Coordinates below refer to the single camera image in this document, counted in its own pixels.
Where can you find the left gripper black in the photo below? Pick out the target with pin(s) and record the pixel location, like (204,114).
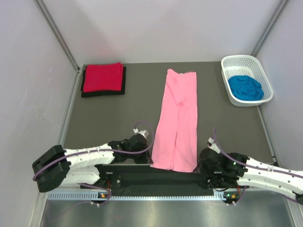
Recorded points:
(146,159)

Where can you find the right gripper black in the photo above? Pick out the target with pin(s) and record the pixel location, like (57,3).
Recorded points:
(200,168)

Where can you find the pink t shirt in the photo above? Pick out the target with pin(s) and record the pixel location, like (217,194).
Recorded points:
(175,143)

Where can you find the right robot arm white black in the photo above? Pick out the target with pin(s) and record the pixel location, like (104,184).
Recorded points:
(231,170)

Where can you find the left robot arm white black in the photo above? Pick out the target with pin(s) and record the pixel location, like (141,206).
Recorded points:
(59,167)

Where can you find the folded black t shirt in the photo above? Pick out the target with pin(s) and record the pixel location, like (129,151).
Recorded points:
(104,92)

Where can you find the folded red t shirt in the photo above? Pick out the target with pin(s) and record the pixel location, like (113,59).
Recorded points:
(99,78)

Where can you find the blue t shirt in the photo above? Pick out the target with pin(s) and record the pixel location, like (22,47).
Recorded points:
(245,88)

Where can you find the white plastic basket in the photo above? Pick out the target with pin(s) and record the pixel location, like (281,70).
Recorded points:
(245,65)

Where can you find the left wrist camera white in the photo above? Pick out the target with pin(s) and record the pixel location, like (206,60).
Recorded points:
(144,133)

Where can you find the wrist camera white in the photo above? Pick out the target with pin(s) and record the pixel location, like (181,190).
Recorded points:
(144,133)
(212,145)

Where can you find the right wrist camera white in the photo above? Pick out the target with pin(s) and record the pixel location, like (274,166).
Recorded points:
(212,145)

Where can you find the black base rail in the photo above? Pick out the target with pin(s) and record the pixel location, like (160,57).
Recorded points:
(143,180)

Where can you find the grey slotted cable duct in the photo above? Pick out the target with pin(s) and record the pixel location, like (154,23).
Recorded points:
(101,196)

